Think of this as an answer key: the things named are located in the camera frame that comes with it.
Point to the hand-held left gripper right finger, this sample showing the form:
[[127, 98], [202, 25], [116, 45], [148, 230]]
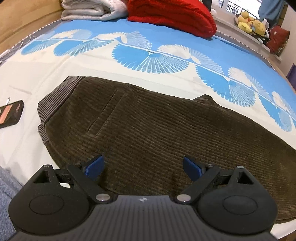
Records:
[[192, 168]]

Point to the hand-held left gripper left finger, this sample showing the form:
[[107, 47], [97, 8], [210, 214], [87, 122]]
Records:
[[94, 166]]

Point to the person's blue-grey trousers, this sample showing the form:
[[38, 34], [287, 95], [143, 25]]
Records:
[[7, 197]]

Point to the black smartphone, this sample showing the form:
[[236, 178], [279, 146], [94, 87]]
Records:
[[10, 114]]

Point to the blue white printed bed sheet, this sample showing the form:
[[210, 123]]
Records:
[[69, 64]]

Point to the purple box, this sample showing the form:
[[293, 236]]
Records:
[[291, 73]]

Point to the black and white plush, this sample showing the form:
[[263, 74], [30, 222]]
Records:
[[263, 38]]

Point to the red folded blanket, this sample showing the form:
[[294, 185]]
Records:
[[171, 16]]

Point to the red patterned cushion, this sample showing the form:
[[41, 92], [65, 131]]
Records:
[[278, 39]]

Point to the yellow duck plush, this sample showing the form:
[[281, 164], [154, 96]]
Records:
[[245, 22]]

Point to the yellow bear plush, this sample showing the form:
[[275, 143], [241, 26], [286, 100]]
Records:
[[259, 27]]

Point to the white folded quilt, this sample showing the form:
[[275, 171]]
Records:
[[92, 10]]

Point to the white seal plush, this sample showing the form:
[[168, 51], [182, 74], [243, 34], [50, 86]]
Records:
[[214, 11]]

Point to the wooden headboard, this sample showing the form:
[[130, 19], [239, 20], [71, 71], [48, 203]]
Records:
[[23, 23]]

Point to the dark blue shark plush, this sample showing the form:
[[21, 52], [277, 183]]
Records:
[[207, 4]]

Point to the blue curtain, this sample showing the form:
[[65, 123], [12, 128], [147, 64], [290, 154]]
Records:
[[272, 9]]

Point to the window with white frame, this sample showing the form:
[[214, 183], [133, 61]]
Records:
[[240, 5]]

